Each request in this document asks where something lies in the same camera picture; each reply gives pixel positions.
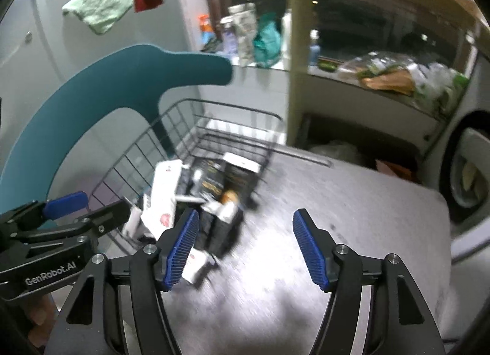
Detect pile of plastic bags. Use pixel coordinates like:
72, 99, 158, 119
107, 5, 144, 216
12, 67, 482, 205
337, 51, 469, 118

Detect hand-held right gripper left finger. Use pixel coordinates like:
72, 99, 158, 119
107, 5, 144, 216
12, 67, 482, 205
45, 207, 200, 355

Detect small blue bottle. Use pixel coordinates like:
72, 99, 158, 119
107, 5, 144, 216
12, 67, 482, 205
308, 30, 320, 69

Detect white plastic bag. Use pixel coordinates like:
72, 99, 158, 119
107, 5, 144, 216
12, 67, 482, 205
310, 141, 360, 166

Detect black wire basket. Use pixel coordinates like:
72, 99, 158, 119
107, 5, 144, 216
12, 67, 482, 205
90, 99, 286, 260

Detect white plastic bottle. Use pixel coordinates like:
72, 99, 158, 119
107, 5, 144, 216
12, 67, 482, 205
281, 13, 292, 69

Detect pile of black tissue packs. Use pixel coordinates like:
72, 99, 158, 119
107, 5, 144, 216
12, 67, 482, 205
184, 156, 265, 260

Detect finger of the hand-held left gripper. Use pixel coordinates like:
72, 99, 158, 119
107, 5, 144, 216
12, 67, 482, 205
77, 199, 131, 239
9, 191, 88, 226

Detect white washing machine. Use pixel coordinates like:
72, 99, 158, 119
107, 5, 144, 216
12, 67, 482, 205
421, 22, 490, 226

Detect person's left hand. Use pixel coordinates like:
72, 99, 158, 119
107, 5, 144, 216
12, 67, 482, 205
25, 294, 60, 348

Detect white pouch bag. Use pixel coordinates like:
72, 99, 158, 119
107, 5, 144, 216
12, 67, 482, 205
230, 4, 256, 67

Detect clear spray bottle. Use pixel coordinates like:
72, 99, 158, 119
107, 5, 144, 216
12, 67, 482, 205
220, 16, 236, 58

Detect yellow-green pole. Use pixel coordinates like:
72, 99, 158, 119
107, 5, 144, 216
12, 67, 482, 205
285, 0, 312, 149

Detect green pouch bag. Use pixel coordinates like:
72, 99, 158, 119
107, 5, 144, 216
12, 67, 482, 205
253, 13, 282, 69

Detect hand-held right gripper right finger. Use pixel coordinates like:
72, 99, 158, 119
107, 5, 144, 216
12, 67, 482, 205
293, 208, 447, 355

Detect orange packet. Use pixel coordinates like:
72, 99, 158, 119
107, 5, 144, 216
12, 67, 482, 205
198, 14, 211, 44

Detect light green cloth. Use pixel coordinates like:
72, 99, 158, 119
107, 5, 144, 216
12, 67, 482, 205
62, 0, 134, 36

